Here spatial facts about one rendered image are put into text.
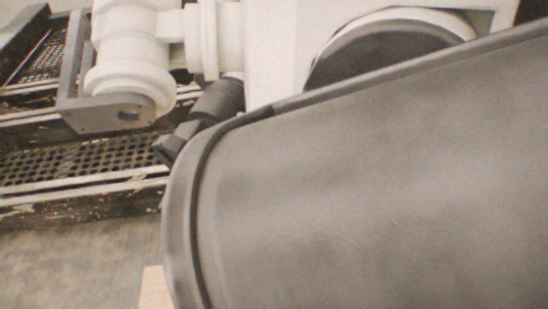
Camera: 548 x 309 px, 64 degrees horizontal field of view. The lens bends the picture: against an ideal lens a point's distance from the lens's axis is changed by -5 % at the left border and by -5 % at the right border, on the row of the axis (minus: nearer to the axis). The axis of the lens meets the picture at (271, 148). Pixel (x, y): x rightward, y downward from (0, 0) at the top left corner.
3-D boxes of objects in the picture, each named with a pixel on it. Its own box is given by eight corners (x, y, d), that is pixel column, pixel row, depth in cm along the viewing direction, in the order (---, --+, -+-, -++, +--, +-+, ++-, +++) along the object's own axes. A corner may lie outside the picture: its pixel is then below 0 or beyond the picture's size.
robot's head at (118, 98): (166, -18, 31) (63, -4, 32) (160, 86, 28) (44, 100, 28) (187, 37, 37) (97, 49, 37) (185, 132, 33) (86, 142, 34)
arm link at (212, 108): (197, 200, 70) (230, 141, 76) (240, 200, 63) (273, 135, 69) (138, 148, 63) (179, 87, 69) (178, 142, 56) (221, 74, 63)
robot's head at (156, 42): (206, -51, 33) (87, -46, 32) (206, 62, 29) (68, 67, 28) (211, 10, 39) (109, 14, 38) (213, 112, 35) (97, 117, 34)
